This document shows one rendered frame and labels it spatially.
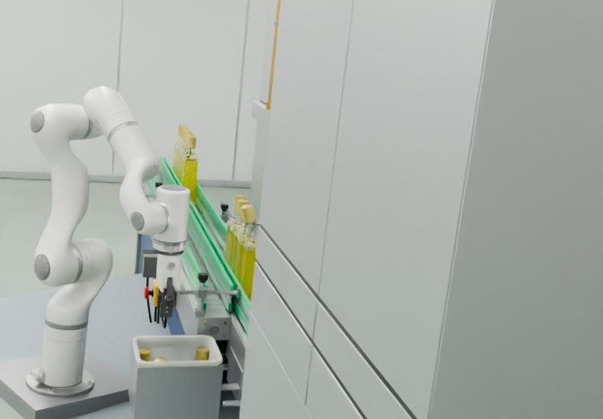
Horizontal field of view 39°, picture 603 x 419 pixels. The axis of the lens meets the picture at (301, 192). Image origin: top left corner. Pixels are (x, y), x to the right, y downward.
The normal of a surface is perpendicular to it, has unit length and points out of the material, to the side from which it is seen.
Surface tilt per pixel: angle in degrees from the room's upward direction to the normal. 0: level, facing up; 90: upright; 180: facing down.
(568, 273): 90
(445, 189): 90
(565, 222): 90
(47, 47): 90
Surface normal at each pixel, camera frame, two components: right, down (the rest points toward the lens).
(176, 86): 0.27, 0.25
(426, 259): -0.96, -0.04
